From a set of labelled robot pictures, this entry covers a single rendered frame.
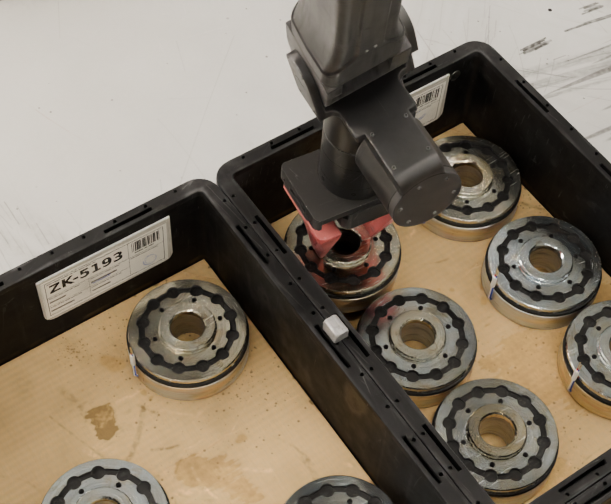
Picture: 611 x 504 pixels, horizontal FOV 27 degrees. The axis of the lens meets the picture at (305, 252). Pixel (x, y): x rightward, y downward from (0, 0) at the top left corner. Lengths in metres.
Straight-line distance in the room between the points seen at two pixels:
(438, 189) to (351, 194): 0.11
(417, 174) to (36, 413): 0.40
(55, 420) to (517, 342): 0.40
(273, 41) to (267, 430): 0.58
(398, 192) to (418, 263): 0.27
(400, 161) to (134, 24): 0.69
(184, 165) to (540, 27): 0.47
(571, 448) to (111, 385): 0.39
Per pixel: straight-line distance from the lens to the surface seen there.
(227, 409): 1.06
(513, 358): 1.11
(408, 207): 0.90
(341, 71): 0.82
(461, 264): 1.15
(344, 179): 0.98
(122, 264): 1.08
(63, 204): 1.35
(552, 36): 1.54
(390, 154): 0.88
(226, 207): 1.05
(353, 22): 0.73
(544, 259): 1.15
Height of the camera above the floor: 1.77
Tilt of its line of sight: 55 degrees down
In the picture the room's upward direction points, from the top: 4 degrees clockwise
